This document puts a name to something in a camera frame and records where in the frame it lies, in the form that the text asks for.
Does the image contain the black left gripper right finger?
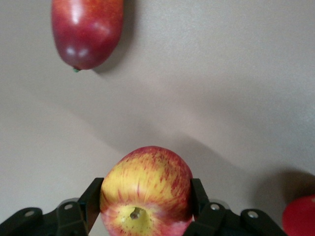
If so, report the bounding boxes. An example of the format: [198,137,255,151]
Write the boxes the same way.
[189,177,232,236]

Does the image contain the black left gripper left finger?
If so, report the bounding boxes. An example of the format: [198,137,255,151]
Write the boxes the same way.
[56,177,104,236]

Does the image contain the red yellow apple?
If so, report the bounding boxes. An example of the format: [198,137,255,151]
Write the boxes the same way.
[99,146,194,236]

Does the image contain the red pomegranate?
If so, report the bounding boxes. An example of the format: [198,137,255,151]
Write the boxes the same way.
[282,194,315,236]

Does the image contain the red yellow mango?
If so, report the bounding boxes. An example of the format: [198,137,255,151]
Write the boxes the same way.
[51,0,125,74]

